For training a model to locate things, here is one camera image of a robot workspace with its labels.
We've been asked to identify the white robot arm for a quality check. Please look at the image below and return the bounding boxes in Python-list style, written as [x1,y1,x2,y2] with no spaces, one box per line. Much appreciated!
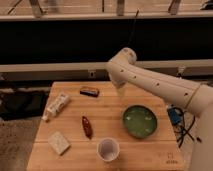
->
[106,47,213,171]

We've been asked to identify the white tube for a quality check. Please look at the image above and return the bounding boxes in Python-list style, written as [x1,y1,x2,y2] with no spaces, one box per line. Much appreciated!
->
[42,93,70,122]

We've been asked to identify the green round plate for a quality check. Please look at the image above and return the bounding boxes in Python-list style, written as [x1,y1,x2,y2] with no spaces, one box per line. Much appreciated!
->
[122,105,157,139]

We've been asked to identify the blue connector box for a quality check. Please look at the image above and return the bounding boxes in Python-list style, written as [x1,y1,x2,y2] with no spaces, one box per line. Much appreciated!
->
[167,108,181,125]

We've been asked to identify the white rectangular sponge block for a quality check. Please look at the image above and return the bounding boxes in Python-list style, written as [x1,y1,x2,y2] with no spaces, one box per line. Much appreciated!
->
[48,131,70,155]

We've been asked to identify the grey metal rail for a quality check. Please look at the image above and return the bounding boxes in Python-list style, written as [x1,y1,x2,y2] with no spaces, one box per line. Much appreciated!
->
[0,59,213,73]

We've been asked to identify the black hanging cable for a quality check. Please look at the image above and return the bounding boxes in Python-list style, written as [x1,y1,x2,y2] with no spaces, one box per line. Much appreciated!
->
[127,9,140,48]

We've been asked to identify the black floor cables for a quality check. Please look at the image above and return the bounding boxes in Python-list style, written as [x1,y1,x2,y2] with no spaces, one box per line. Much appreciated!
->
[168,105,203,149]

